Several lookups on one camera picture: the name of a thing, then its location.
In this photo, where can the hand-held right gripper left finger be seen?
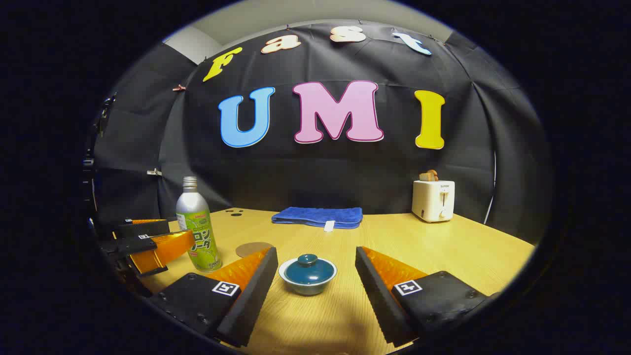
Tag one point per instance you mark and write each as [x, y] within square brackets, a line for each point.
[249, 301]

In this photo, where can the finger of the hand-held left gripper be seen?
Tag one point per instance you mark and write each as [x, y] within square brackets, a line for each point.
[157, 251]
[143, 228]

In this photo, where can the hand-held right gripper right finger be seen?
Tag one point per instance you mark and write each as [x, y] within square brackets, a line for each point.
[379, 301]

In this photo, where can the silver green water bottle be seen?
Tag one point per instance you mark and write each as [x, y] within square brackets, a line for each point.
[194, 217]

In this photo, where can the round brown coaster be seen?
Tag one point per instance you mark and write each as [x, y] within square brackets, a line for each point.
[249, 249]

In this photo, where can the teal teacup lid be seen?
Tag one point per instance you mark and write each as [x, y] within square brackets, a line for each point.
[309, 270]

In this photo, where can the silver metal clip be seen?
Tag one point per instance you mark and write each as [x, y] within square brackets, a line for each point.
[154, 172]

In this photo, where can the folded blue towel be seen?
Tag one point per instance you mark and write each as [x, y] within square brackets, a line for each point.
[318, 216]

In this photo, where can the cream toaster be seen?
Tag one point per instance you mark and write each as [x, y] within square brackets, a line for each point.
[429, 199]

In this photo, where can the toast slices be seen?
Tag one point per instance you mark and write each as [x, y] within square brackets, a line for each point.
[429, 175]

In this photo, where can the black backdrop cloth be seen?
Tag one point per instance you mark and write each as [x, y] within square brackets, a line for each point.
[315, 172]

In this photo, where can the copper clip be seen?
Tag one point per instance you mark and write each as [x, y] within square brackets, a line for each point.
[179, 88]

